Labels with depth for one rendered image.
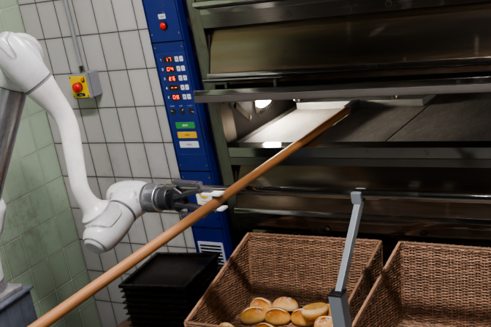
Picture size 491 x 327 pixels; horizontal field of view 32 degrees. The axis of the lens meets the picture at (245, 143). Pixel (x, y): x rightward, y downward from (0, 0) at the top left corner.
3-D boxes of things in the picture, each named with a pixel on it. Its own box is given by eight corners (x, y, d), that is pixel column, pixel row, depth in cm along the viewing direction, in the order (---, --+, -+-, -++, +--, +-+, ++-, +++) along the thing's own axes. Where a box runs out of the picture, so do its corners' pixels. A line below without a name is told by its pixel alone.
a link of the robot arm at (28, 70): (54, 72, 255) (54, 66, 268) (14, 24, 249) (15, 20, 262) (20, 99, 255) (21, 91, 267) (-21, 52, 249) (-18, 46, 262)
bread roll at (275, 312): (294, 317, 305) (292, 304, 303) (288, 327, 299) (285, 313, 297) (269, 316, 309) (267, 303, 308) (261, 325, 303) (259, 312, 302)
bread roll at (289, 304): (301, 312, 309) (301, 297, 310) (295, 311, 303) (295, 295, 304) (275, 312, 313) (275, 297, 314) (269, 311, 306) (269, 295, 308)
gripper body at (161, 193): (166, 181, 270) (190, 182, 265) (172, 206, 272) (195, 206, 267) (152, 190, 264) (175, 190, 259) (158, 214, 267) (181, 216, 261)
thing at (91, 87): (85, 94, 346) (79, 70, 344) (103, 93, 341) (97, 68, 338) (72, 99, 341) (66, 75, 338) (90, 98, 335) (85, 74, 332)
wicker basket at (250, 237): (259, 295, 330) (246, 230, 322) (396, 309, 299) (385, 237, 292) (188, 362, 291) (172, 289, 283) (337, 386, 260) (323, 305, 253)
